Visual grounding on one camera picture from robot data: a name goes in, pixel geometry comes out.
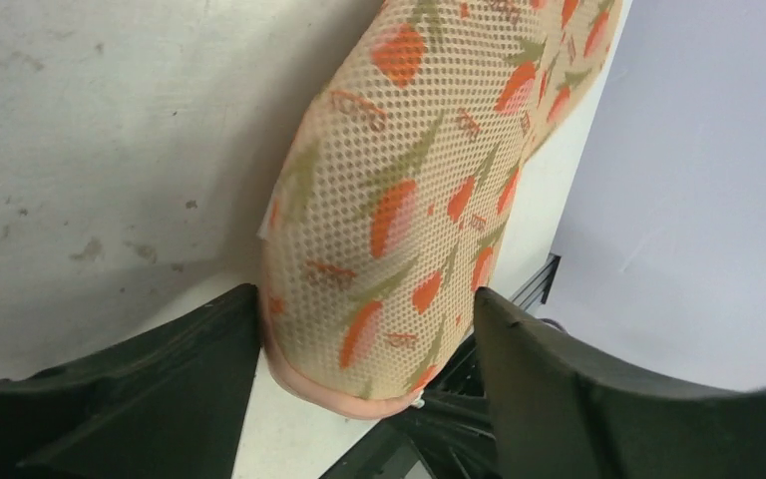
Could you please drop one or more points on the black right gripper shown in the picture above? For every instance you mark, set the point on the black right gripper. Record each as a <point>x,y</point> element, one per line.
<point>451,435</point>

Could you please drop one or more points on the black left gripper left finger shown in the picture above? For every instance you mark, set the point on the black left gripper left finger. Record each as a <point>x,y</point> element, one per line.
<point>167,403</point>

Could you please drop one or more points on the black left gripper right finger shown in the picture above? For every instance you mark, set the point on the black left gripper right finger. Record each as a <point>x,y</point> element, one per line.
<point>561,408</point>

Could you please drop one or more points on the carrot print bra case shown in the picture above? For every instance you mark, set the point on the carrot print bra case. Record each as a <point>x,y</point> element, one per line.
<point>391,208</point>

